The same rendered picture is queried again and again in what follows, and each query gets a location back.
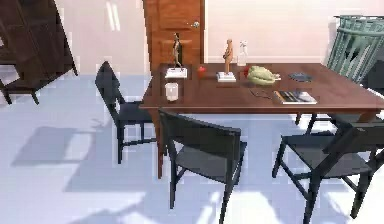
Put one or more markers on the silver round door knob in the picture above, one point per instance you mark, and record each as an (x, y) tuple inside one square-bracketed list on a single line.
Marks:
[(195, 24)]

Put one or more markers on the dark bronze figure statue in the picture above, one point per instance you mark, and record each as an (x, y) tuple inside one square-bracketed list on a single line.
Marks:
[(176, 55)]

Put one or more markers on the brown wooden room door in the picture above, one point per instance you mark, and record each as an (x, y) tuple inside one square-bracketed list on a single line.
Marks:
[(173, 30)]

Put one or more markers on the red apple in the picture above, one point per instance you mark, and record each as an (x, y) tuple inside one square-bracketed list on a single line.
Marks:
[(201, 71)]

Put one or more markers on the dark grey round dish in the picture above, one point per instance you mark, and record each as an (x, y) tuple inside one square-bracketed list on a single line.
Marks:
[(300, 77)]

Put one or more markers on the dark brown wooden cabinet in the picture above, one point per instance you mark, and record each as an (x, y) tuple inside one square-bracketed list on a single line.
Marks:
[(36, 43)]

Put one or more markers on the red tomato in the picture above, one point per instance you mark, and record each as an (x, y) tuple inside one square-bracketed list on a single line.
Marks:
[(246, 71)]

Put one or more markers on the black thin eyeglasses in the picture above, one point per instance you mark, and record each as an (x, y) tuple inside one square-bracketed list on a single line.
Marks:
[(260, 94)]

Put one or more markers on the white cup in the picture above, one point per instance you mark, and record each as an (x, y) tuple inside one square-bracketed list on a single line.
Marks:
[(171, 91)]

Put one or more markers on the tan wooden figure statue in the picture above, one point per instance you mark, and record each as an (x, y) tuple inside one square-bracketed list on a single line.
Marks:
[(228, 56)]

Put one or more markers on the black wooden chair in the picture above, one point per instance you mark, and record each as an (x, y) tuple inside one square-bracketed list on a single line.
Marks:
[(316, 117), (333, 156), (203, 146), (124, 111)]

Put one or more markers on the brown wooden dining table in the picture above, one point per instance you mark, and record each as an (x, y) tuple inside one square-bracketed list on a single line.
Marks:
[(230, 93)]

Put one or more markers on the clear spray bottle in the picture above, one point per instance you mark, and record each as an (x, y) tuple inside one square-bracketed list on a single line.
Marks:
[(242, 55)]

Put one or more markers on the dark cover book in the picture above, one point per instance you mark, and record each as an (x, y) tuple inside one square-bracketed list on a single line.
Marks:
[(295, 97)]

